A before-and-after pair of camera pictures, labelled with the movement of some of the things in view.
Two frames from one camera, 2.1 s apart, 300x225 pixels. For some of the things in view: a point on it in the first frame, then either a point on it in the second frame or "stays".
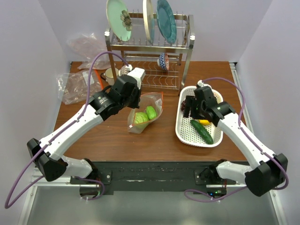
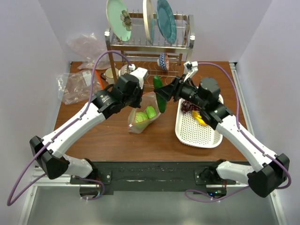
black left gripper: x=135 y=104 stays
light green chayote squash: x=151 y=112 stays
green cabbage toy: x=140 y=117 stays
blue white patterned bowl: x=163 y=61 stays
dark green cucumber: x=204 y=133 -> x=158 y=83
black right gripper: x=190 y=102 -> x=174 y=89
